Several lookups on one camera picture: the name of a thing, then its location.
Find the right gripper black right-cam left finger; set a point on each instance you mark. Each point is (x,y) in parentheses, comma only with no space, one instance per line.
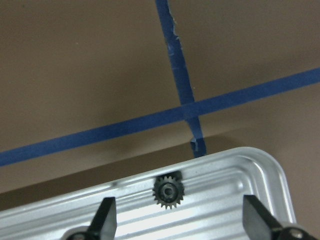
(104,224)

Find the right gripper black right-cam right finger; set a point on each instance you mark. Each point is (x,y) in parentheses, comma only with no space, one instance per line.
(258,222)

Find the silver ribbed metal tray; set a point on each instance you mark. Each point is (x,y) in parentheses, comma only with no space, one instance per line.
(211,209)

